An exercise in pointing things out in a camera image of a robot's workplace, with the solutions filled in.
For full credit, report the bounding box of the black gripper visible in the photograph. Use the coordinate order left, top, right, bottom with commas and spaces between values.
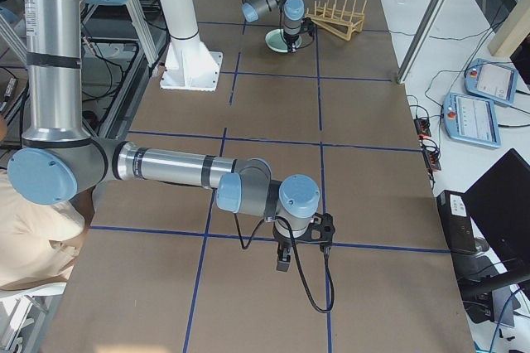
284, 33, 301, 52
272, 228, 295, 273

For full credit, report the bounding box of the light green ceramic plate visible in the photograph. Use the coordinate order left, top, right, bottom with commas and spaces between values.
265, 29, 289, 53

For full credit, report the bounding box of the wooden dish rack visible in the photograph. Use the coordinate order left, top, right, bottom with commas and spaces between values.
305, 0, 368, 41

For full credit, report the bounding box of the brown paper table cover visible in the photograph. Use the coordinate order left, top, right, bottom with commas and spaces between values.
41, 0, 477, 353

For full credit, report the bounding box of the near blue teach pendant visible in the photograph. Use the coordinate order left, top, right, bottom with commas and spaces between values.
442, 92, 501, 148

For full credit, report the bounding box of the blue teach pendant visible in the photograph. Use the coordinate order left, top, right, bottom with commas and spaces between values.
442, 92, 501, 148
465, 58, 519, 105

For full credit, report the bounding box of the far blue teach pendant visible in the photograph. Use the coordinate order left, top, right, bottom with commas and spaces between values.
465, 58, 519, 105

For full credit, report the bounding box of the black laptop computer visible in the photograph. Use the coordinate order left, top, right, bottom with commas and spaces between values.
436, 148, 529, 264

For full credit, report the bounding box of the person in beige clothes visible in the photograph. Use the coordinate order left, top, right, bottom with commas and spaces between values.
1, 170, 94, 291

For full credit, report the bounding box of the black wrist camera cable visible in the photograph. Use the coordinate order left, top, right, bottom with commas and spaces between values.
233, 211, 335, 313

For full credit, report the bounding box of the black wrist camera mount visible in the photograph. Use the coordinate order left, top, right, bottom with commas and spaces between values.
295, 213, 335, 248

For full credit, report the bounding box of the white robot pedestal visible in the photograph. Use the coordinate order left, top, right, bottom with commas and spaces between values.
160, 0, 223, 91

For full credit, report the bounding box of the aluminium frame post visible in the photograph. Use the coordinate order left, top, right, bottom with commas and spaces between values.
397, 0, 446, 84

